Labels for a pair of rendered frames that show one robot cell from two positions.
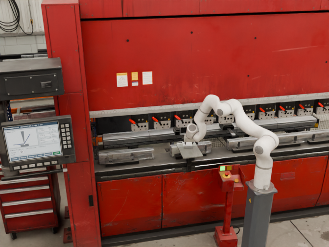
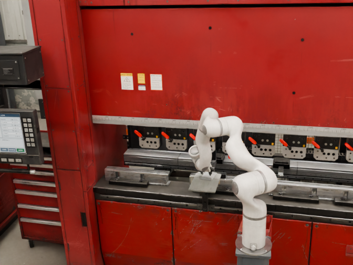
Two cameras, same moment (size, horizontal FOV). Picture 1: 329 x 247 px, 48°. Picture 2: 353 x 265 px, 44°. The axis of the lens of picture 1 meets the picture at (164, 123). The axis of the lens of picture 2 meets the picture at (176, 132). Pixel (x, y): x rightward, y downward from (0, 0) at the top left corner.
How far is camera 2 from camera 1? 138 cm
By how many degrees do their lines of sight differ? 25
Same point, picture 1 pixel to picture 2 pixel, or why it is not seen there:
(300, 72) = not seen: outside the picture
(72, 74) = (59, 67)
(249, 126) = (236, 154)
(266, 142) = (245, 179)
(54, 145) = (17, 141)
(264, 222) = not seen: outside the picture
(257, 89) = (309, 113)
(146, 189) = (152, 222)
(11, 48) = not seen: hidden behind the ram
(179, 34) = (194, 29)
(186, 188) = (204, 234)
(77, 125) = (65, 126)
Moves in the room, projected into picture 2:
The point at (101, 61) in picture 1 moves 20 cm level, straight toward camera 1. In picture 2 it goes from (103, 56) to (90, 62)
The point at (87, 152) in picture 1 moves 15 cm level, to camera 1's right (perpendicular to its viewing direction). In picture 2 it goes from (78, 160) to (95, 164)
